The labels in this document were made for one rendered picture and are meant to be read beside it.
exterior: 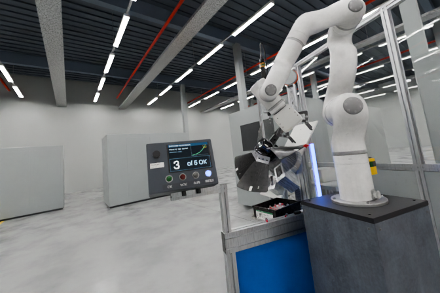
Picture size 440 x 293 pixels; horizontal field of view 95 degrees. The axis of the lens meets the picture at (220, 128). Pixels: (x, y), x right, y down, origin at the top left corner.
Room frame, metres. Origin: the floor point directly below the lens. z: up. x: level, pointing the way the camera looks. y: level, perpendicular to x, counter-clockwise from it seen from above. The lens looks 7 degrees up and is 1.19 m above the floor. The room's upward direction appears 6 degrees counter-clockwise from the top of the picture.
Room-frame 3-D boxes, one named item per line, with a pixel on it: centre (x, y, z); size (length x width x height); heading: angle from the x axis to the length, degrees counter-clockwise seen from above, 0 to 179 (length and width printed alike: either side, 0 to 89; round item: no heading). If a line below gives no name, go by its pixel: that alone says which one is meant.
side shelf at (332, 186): (1.71, -0.84, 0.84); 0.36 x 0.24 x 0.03; 20
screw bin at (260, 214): (1.17, -0.27, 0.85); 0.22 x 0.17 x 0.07; 126
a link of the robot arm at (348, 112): (0.81, -0.51, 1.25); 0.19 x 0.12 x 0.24; 167
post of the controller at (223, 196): (0.90, 0.02, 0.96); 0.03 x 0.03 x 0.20; 20
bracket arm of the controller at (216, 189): (0.86, 0.11, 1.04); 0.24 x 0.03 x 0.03; 110
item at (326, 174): (1.80, -0.84, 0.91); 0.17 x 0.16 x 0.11; 110
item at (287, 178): (1.38, -0.40, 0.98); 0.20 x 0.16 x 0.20; 110
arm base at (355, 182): (0.84, -0.52, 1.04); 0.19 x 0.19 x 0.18
